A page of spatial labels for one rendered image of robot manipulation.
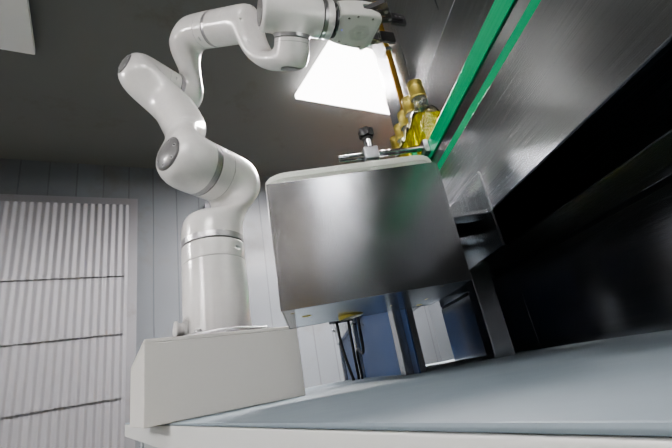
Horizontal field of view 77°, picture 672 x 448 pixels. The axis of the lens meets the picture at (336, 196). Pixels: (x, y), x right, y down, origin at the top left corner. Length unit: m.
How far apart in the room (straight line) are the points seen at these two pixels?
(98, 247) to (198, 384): 3.30
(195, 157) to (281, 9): 0.35
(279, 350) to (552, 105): 0.53
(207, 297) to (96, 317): 3.05
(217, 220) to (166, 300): 3.10
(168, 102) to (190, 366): 0.64
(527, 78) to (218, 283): 0.58
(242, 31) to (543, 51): 0.74
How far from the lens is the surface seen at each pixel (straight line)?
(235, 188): 0.93
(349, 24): 1.00
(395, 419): 0.18
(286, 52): 0.94
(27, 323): 3.83
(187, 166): 0.87
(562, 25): 0.43
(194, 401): 0.70
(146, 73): 1.17
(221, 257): 0.81
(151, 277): 3.95
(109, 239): 3.98
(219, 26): 1.11
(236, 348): 0.72
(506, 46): 0.55
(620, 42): 0.38
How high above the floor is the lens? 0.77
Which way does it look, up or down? 23 degrees up
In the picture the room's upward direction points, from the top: 11 degrees counter-clockwise
